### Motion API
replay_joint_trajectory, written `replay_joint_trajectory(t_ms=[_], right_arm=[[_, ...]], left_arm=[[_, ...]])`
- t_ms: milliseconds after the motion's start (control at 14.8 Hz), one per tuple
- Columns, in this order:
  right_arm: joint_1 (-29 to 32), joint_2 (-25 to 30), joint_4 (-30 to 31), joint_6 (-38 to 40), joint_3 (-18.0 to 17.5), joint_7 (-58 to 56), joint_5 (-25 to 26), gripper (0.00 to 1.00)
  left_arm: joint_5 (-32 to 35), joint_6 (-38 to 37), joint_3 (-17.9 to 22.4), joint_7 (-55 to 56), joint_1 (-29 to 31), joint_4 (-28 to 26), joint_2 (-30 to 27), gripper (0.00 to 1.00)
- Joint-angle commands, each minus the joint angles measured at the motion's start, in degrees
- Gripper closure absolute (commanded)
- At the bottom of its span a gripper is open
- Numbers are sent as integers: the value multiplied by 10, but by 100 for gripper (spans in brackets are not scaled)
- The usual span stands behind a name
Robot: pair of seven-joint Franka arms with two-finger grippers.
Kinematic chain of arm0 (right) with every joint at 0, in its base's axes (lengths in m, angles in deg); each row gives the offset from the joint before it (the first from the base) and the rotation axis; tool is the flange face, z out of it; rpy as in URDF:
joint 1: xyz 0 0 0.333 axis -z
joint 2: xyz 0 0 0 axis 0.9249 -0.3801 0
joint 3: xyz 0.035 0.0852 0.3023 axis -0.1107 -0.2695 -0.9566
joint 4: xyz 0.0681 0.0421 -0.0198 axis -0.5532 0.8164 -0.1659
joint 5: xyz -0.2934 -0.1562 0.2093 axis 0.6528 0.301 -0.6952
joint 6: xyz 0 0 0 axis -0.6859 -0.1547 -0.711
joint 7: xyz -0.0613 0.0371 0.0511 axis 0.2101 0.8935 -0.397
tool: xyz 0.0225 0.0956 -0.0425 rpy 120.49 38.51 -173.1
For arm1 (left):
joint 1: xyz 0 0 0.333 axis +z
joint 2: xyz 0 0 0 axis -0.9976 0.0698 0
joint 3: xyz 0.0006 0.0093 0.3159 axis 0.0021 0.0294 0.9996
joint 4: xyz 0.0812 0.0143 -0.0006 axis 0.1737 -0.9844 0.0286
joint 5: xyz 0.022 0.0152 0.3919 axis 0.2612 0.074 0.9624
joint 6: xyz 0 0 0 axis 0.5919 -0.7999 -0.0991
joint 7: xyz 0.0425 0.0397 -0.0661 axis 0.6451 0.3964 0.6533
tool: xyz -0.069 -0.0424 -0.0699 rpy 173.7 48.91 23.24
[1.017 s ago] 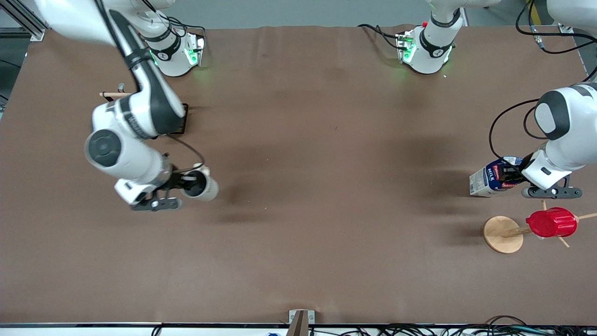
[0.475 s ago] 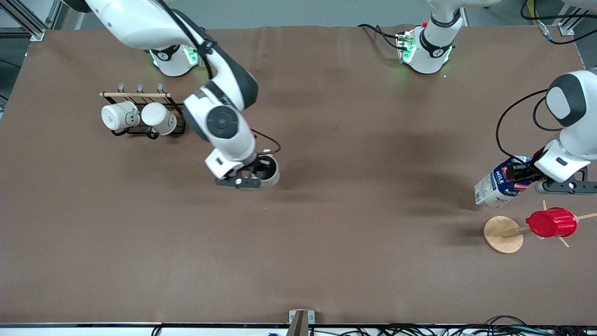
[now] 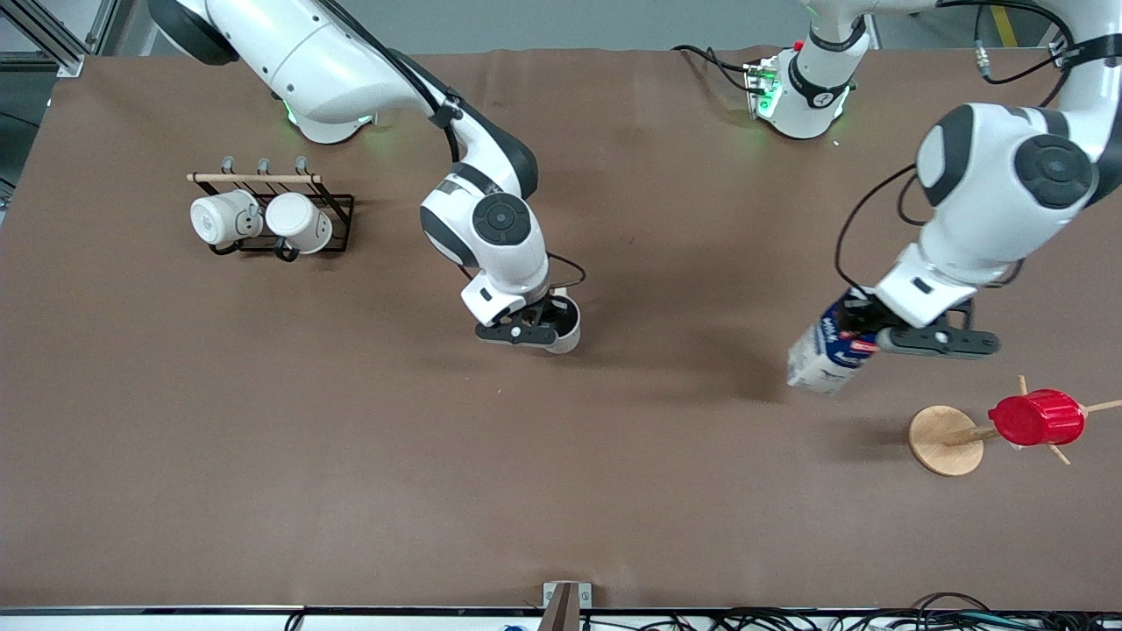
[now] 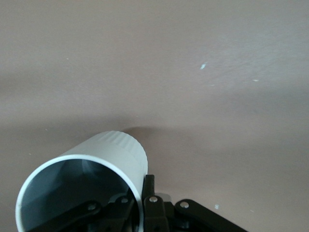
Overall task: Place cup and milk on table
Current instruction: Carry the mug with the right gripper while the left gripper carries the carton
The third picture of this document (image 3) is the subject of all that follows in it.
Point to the brown table cover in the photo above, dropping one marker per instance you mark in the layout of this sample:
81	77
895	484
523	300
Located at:
526	482

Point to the aluminium frame profile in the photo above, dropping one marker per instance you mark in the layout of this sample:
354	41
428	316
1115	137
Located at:
1065	57
53	39

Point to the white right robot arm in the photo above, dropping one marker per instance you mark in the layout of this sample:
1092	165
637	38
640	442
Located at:
307	61

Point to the wooden mug tree stand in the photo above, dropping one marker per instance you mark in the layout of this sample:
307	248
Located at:
942	443

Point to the plain white mug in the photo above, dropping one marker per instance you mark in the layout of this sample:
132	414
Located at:
300	221

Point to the red ribbed plastic cup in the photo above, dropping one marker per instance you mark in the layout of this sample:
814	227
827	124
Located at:
1039	419

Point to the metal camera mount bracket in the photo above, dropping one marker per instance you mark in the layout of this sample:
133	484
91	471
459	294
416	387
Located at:
565	600

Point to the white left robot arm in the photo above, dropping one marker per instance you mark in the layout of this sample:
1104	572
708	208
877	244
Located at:
990	193

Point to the blue white milk carton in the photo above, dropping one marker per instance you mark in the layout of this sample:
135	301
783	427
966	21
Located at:
820	364

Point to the grey ceramic mug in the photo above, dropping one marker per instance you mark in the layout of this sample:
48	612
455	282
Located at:
570	337

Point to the white mug with face print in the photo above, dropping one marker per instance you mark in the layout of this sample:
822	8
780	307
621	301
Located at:
219	219

